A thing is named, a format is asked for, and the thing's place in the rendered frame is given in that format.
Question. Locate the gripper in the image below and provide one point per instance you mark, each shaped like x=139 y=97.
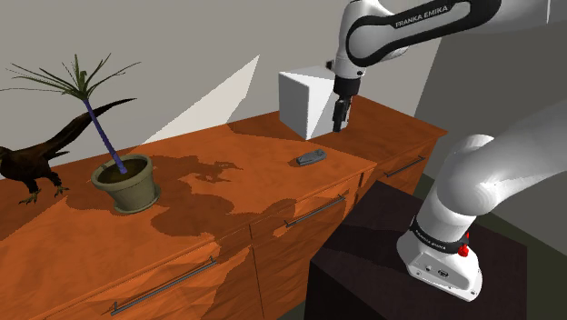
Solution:
x=345 y=85

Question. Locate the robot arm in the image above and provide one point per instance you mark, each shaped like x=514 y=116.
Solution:
x=483 y=164

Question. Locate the white box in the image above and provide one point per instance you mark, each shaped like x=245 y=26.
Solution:
x=301 y=99

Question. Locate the orange wooden chest of drawers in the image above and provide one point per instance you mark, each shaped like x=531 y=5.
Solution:
x=389 y=128
x=257 y=181

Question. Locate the grey remote control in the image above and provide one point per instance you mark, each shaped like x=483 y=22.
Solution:
x=311 y=157

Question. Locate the dark robot stand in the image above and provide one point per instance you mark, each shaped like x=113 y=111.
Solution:
x=367 y=248

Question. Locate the potted plant with blue stem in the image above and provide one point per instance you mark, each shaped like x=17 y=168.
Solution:
x=130 y=186

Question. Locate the dark brown bird figure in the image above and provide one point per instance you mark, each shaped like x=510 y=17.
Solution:
x=26 y=164

